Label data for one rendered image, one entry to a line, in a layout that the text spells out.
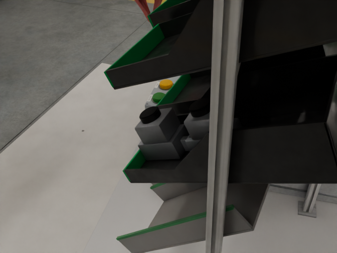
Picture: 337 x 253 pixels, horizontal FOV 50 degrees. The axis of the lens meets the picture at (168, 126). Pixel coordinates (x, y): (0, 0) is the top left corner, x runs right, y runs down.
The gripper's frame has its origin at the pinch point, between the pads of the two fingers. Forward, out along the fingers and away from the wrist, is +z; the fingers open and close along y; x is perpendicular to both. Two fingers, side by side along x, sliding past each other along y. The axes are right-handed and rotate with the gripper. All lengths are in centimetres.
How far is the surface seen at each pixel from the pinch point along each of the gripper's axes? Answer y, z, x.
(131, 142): -2.8, 37.5, 9.5
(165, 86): 11.6, 26.6, 2.4
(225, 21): -47, -22, -24
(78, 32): 217, 120, 164
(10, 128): 74, 120, 141
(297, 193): -11, 37, -37
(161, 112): -35.5, -2.7, -13.8
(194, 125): -39.8, -4.8, -19.8
